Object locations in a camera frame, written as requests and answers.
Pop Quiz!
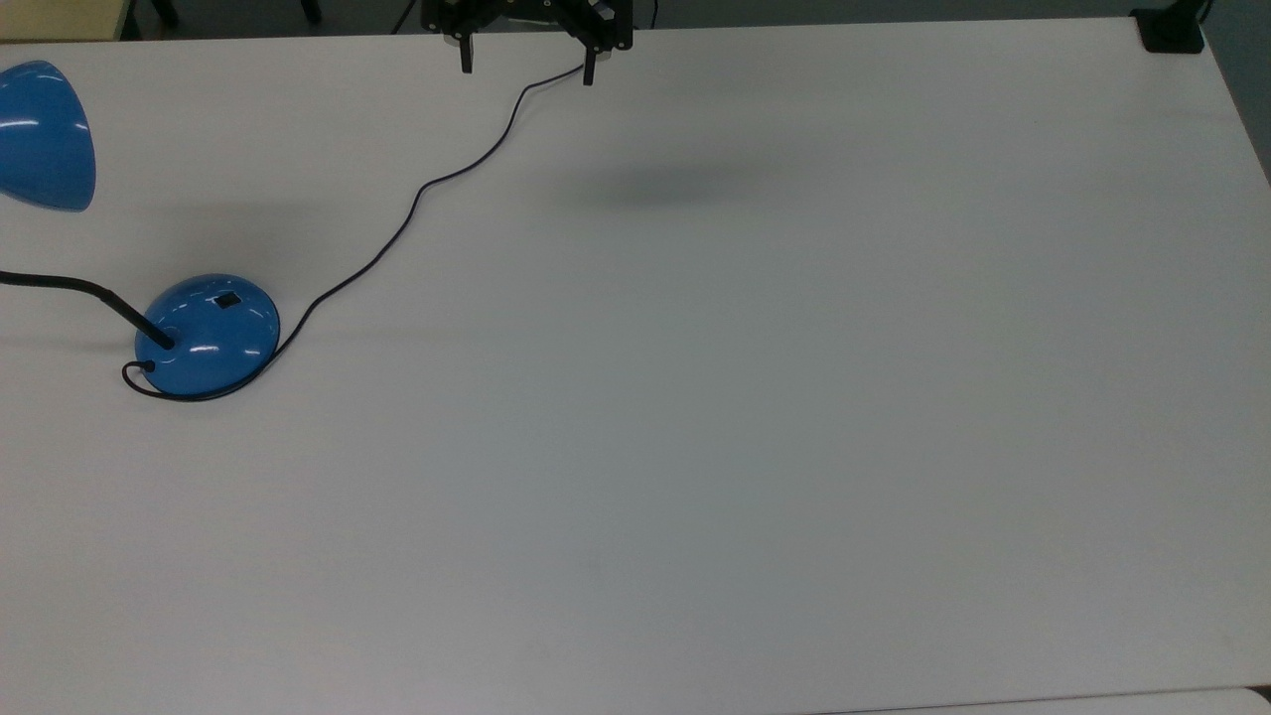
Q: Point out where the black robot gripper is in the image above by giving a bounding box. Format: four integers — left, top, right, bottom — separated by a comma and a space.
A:
420, 0, 635, 87

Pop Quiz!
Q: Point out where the blue desk lamp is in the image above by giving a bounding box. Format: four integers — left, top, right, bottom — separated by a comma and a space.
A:
0, 60, 283, 399

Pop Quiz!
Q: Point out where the light wooden furniture piece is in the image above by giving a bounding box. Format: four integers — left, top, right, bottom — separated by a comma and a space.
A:
0, 0, 137, 43

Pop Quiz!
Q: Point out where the black lamp power cable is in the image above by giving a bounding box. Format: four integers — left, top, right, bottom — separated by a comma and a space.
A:
121, 62, 589, 404

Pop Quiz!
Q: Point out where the black table clamp mount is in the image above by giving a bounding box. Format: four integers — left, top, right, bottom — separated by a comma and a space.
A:
1131, 0, 1214, 55

